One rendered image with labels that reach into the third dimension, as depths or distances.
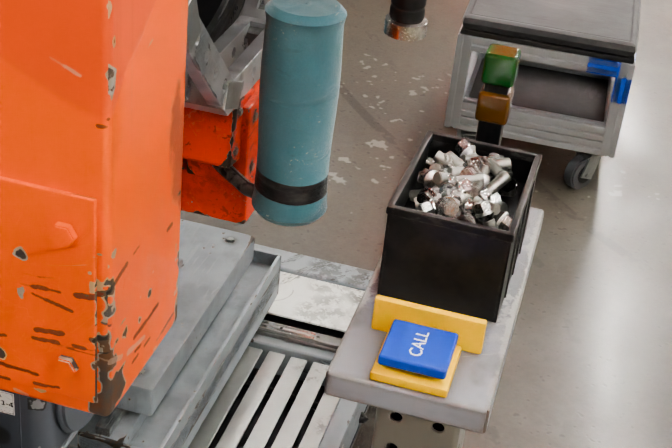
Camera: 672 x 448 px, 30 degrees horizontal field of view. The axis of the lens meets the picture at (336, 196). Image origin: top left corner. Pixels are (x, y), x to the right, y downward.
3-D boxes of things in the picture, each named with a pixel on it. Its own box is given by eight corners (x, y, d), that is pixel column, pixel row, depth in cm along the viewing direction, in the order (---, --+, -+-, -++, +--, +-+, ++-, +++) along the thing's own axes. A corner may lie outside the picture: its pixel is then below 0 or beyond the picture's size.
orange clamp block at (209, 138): (177, 86, 150) (170, 157, 153) (239, 99, 148) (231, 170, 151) (198, 73, 156) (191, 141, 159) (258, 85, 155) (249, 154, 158)
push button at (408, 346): (391, 334, 133) (394, 317, 132) (456, 349, 131) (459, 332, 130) (375, 372, 127) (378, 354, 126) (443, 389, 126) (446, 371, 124)
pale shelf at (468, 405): (413, 201, 165) (416, 181, 164) (541, 229, 162) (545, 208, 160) (322, 395, 129) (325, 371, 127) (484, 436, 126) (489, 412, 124)
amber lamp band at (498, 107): (479, 107, 157) (483, 78, 155) (510, 114, 156) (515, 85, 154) (473, 121, 153) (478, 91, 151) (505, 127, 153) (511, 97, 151)
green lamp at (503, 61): (485, 71, 154) (490, 41, 152) (517, 77, 154) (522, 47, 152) (479, 83, 151) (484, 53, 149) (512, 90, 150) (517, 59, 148)
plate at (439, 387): (387, 335, 134) (388, 328, 133) (461, 353, 132) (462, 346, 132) (369, 379, 127) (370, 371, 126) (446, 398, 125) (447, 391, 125)
